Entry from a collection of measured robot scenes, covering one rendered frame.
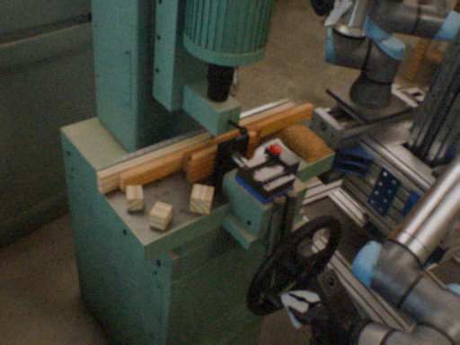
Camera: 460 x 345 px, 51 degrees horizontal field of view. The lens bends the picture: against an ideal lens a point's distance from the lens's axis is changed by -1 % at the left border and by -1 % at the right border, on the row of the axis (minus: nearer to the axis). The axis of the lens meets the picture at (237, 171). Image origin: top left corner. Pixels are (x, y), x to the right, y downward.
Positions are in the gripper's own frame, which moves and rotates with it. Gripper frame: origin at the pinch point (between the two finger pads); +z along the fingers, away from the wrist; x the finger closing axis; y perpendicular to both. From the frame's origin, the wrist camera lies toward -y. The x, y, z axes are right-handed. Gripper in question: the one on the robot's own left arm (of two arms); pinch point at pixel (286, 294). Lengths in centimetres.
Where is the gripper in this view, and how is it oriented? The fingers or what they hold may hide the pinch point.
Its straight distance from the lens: 101.9
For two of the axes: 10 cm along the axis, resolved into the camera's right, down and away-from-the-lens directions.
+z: -6.2, -1.1, 7.8
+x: 7.6, -3.3, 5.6
